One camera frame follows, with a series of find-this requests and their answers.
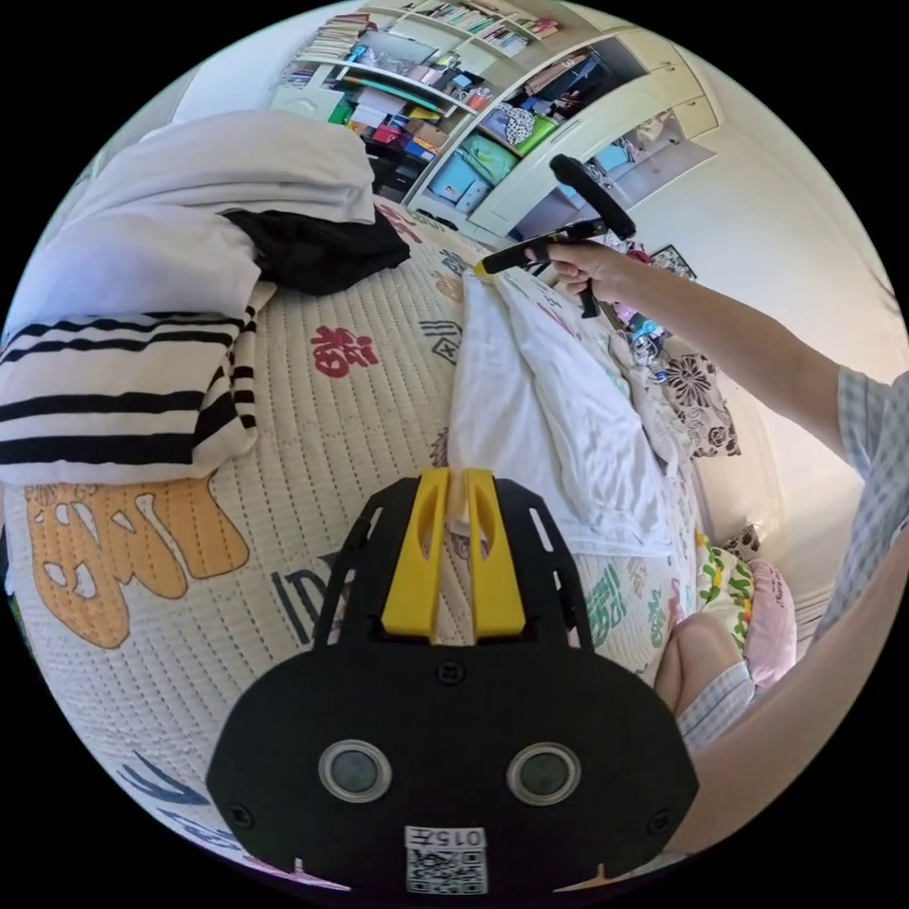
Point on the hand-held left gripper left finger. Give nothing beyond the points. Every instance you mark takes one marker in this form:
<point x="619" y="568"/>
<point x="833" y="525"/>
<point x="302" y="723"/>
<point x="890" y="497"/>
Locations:
<point x="413" y="568"/>

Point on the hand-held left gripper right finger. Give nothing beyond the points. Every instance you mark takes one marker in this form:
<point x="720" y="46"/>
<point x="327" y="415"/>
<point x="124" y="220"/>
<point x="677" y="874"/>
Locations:
<point x="497" y="575"/>

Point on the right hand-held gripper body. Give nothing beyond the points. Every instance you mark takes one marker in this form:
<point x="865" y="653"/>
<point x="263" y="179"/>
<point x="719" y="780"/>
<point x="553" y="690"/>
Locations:
<point x="547" y="248"/>

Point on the white t-shirt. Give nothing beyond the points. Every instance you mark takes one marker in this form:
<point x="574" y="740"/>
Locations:
<point x="568" y="419"/>

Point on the person's left forearm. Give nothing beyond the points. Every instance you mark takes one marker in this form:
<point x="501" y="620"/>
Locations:
<point x="817" y="682"/>

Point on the person's right forearm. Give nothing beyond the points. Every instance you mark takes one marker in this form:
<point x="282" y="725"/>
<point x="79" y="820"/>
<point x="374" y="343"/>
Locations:
<point x="738" y="341"/>

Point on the person's right hand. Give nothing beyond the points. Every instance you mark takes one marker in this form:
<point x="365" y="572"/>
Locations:
<point x="596" y="273"/>

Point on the white open cupboard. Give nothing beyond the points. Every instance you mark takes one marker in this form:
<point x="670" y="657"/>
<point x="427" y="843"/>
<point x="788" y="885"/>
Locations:
<point x="540" y="142"/>

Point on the white bookshelf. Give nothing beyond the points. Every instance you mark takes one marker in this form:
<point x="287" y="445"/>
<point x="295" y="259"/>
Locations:
<point x="405" y="78"/>

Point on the black and white floral pillow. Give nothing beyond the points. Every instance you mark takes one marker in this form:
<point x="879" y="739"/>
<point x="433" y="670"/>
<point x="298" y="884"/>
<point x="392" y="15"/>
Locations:
<point x="703" y="405"/>

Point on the yellow and green floral cushion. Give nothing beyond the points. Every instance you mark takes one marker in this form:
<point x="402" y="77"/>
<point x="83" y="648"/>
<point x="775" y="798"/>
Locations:
<point x="724" y="582"/>

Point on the pink cushion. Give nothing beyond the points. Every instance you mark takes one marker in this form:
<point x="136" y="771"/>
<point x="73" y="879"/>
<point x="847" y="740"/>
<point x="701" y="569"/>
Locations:
<point x="770" y="618"/>

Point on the pile of clothes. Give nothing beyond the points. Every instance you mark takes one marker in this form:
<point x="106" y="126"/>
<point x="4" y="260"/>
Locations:
<point x="142" y="284"/>

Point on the person's body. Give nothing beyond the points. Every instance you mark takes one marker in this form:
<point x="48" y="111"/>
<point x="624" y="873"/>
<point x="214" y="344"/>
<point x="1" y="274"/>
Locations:
<point x="877" y="461"/>

